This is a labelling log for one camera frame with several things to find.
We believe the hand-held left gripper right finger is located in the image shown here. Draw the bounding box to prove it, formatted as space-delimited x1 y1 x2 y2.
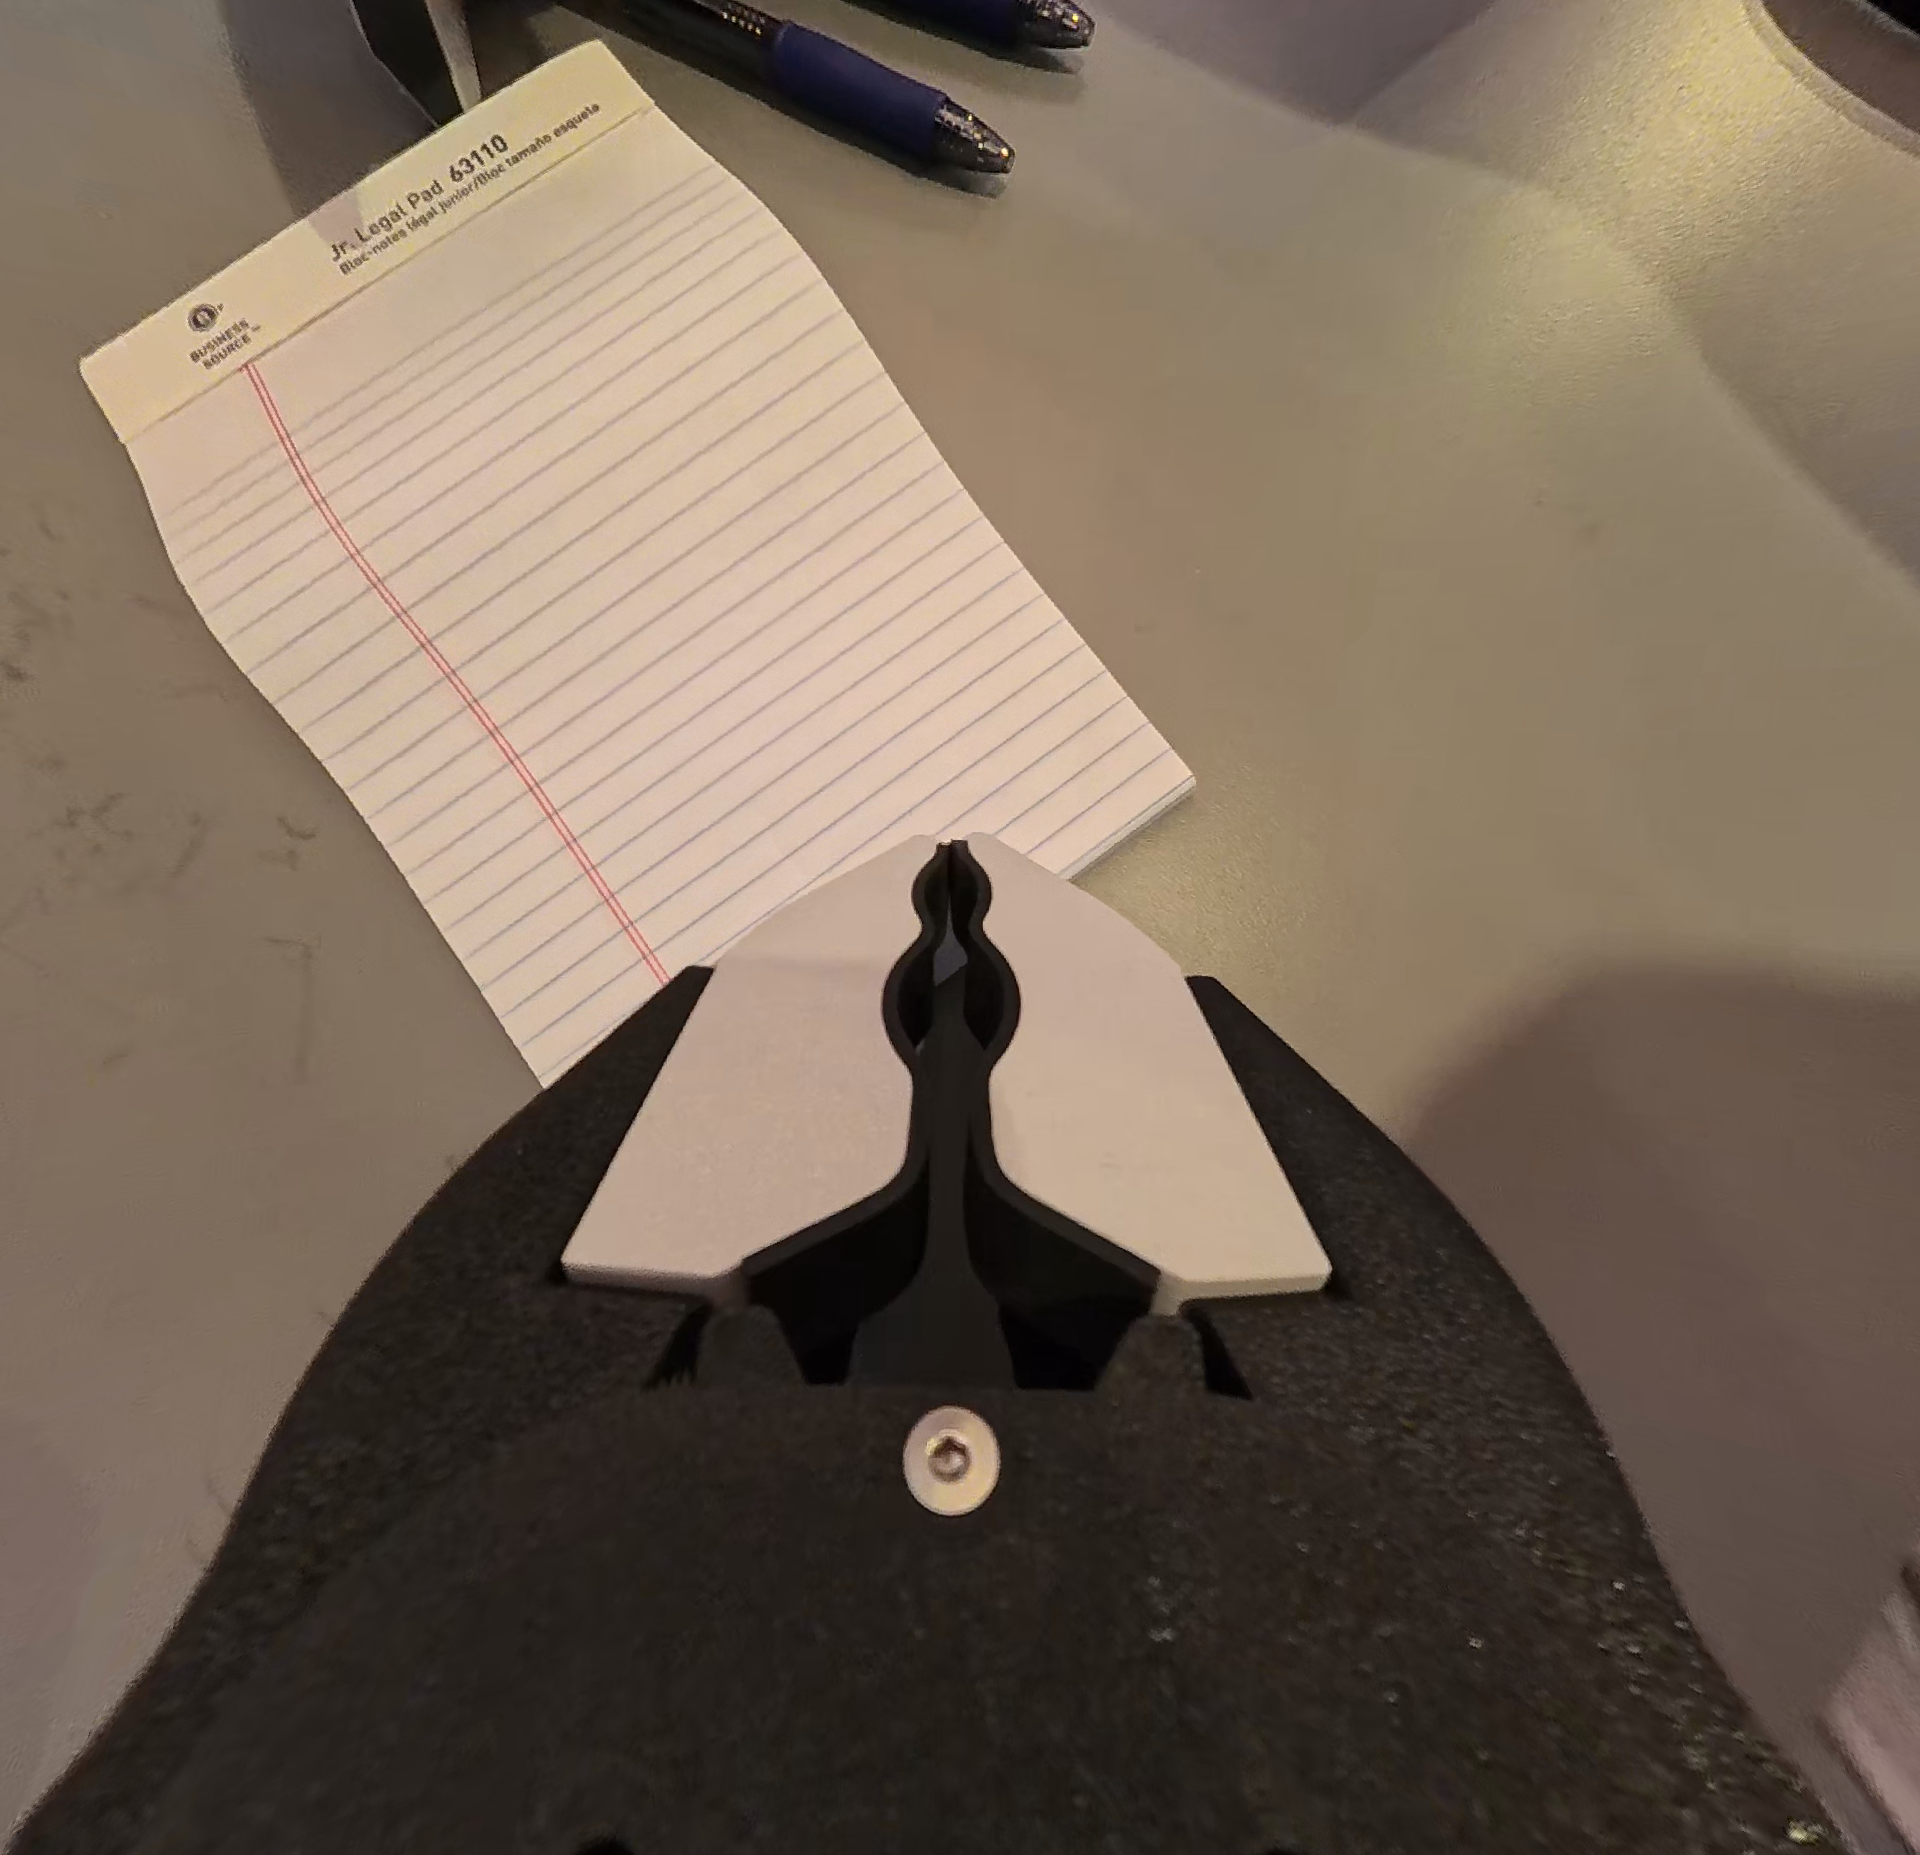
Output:
956 833 1336 1312

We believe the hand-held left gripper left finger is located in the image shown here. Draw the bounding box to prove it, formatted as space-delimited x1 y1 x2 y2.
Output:
558 834 962 1304

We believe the white lined notepad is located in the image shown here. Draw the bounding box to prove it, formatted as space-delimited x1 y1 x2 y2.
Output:
79 39 1200 1088

